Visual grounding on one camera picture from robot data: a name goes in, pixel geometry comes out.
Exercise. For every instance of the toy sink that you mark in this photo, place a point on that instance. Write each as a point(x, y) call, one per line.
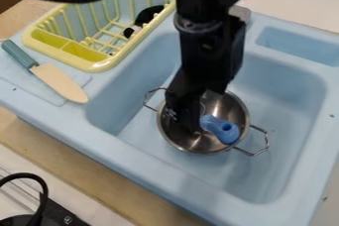
point(282, 111)

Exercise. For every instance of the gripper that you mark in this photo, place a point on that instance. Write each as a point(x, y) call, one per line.
point(207, 55)

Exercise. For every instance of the silver pot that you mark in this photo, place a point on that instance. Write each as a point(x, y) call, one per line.
point(229, 107)

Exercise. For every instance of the black device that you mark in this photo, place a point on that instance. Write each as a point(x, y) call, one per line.
point(61, 216)

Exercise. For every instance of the yellow dish rack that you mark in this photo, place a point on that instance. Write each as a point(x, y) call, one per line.
point(84, 51)

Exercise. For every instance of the black and white toy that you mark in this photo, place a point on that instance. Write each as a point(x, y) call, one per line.
point(148, 15)

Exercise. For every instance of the blue scooper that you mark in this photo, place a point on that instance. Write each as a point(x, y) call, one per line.
point(223, 130)

